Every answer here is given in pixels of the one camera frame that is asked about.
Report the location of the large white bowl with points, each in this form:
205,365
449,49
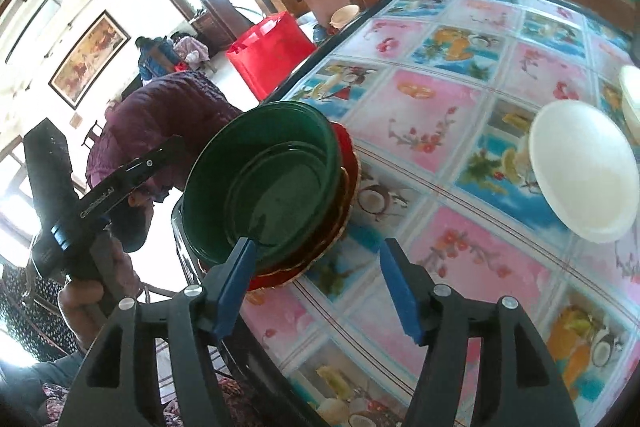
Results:
580,167

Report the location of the pink cloth pile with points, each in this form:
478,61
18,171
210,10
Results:
192,49

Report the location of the cream bowl on stool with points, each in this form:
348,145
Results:
345,16

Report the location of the cream ribbed bowl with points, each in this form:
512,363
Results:
631,102

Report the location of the red gold-rimmed plate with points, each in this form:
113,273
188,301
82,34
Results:
300,274

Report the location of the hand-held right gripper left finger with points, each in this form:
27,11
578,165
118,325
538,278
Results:
235,292

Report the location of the person's left hand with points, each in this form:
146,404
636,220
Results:
80,307

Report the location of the dark floral cloth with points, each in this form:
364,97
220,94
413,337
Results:
30,307

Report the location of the person's left forearm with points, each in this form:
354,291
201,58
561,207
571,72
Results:
165,112

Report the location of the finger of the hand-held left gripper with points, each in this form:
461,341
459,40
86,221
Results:
155,159

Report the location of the black-edged dining table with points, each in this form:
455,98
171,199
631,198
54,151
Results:
252,352

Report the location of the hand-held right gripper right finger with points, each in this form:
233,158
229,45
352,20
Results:
402,297

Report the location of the red paper bag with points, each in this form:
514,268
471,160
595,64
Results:
270,57

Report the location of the dark green bowl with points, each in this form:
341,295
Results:
260,187

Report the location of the framed wall picture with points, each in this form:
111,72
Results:
90,59

